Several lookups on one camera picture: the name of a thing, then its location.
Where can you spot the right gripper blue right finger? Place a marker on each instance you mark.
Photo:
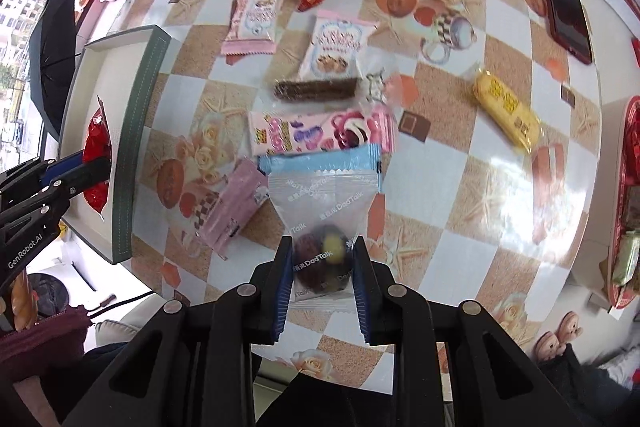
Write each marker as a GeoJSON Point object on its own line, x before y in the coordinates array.
{"type": "Point", "coordinates": [362, 284]}

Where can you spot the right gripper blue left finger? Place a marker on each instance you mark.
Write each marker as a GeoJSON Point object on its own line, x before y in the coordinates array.
{"type": "Point", "coordinates": [281, 281]}

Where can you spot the clear packet with round candies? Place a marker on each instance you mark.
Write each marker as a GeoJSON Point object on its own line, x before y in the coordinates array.
{"type": "Point", "coordinates": [323, 212]}

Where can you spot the plain pink snack packet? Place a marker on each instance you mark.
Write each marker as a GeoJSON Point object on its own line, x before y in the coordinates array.
{"type": "Point", "coordinates": [245, 192]}

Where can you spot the red foil snack packet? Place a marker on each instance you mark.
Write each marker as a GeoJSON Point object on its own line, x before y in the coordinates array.
{"type": "Point", "coordinates": [97, 154]}

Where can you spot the pink cartoon bear snack packet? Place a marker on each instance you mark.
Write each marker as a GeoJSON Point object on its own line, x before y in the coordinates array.
{"type": "Point", "coordinates": [283, 134]}

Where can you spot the yellow rice cracker packet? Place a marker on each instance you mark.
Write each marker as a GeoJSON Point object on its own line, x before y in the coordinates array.
{"type": "Point", "coordinates": [514, 118]}

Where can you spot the pink cranberry cookie packet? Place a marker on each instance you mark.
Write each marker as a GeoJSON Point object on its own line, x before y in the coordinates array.
{"type": "Point", "coordinates": [253, 28]}
{"type": "Point", "coordinates": [335, 48]}

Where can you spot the light blue snack packet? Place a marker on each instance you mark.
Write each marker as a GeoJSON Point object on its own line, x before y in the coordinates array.
{"type": "Point", "coordinates": [366, 157]}

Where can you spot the green white storage box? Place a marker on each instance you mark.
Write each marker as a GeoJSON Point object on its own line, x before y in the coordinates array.
{"type": "Point", "coordinates": [118, 72]}

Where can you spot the black umbrella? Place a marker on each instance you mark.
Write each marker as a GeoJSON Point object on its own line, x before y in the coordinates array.
{"type": "Point", "coordinates": [52, 62]}

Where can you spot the clear packet chocolate bar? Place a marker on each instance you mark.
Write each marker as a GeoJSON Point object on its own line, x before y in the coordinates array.
{"type": "Point", "coordinates": [377, 82]}

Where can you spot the red snack tray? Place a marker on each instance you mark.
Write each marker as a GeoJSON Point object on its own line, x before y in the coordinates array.
{"type": "Point", "coordinates": [625, 247]}

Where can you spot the black smartphone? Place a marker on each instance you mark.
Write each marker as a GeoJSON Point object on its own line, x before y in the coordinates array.
{"type": "Point", "coordinates": [568, 27]}

